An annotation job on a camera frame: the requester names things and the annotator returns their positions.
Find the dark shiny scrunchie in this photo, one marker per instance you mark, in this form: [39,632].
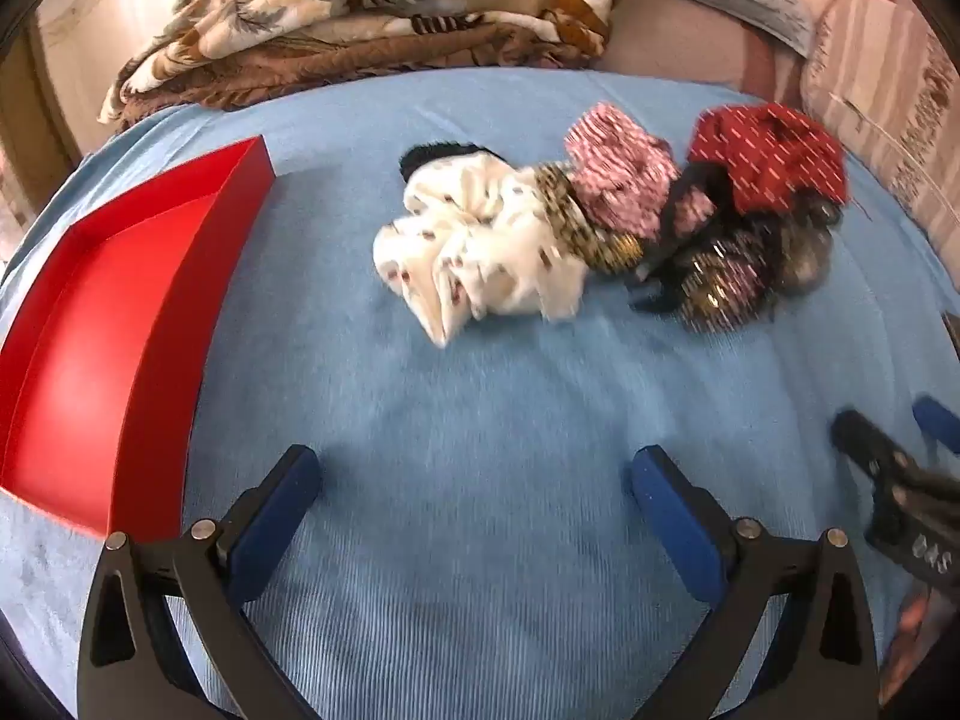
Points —
[806,255]

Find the pink striped pillow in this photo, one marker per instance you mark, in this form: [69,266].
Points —
[885,75]

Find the person's right hand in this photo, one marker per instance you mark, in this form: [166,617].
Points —
[911,637]

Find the red dashed scrunchie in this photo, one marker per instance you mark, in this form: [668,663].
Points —
[765,157]

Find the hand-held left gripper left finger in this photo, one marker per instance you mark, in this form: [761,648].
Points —
[274,517]

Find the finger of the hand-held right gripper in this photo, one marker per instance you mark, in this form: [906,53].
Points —
[874,450]
[937,424]

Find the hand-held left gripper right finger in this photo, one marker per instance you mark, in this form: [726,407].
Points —
[675,525]

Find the floral blanket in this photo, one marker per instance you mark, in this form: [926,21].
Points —
[337,7]

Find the blue bed sheet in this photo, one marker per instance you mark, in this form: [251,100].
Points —
[480,405]

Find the red box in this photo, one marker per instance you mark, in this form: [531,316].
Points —
[112,330]

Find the pink patterned scrunchie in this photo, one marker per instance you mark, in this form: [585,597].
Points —
[615,157]

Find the plain black scrunchie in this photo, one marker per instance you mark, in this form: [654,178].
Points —
[431,156]

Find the dark sequined scrunchie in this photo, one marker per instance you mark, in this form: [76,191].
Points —
[720,285]

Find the white printed scrunchie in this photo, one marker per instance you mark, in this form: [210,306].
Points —
[480,240]

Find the leopard gold scrunchie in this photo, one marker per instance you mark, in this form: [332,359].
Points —
[581,236]

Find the pink bed sheet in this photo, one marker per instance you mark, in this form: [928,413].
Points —
[675,45]

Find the black floral scrunchie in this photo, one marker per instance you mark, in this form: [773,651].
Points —
[694,214]

